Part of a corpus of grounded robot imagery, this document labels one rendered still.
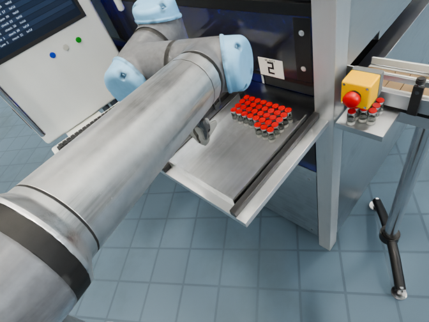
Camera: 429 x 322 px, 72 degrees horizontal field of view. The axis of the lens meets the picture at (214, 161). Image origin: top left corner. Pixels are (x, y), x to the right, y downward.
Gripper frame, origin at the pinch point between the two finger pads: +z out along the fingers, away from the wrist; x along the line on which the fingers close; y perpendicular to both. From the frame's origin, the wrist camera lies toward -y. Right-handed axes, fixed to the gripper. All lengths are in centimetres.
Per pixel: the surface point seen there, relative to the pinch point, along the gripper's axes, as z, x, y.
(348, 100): 0.1, -25.5, 27.3
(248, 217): 11.3, -17.0, -7.5
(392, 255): 87, -53, 33
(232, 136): 14.1, 3.3, 13.8
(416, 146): 27, -43, 43
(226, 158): 13.2, -0.7, 5.6
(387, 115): 12, -33, 38
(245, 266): 102, 3, -4
